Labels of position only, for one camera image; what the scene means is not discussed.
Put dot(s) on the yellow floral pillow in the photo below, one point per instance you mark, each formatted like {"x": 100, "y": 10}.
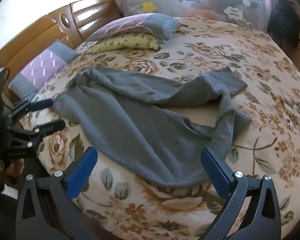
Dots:
{"x": 130, "y": 42}

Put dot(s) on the orange cloth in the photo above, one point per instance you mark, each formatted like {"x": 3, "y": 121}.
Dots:
{"x": 200, "y": 13}

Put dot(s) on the floral bed blanket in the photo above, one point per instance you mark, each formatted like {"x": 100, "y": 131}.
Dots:
{"x": 252, "y": 85}

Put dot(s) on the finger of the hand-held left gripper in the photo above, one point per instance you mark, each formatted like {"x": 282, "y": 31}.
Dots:
{"x": 43, "y": 104}
{"x": 53, "y": 126}

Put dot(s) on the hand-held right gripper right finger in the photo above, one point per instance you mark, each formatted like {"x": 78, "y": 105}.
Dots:
{"x": 215, "y": 170}

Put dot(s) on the wooden headboard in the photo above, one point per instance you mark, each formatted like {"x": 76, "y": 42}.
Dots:
{"x": 40, "y": 35}

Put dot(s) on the dark cloth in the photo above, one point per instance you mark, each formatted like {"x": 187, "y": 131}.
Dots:
{"x": 282, "y": 22}

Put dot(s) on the grey mesh bed rail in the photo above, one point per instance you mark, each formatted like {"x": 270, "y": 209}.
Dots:
{"x": 165, "y": 2}

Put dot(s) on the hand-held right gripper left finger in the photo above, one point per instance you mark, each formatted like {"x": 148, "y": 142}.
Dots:
{"x": 83, "y": 170}

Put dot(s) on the person's left hand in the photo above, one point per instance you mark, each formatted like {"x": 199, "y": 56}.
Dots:
{"x": 15, "y": 168}

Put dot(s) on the purple grey dashed pillow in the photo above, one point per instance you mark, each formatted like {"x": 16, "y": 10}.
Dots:
{"x": 43, "y": 65}

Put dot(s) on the pink grey pillow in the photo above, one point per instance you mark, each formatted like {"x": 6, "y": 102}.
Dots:
{"x": 130, "y": 23}

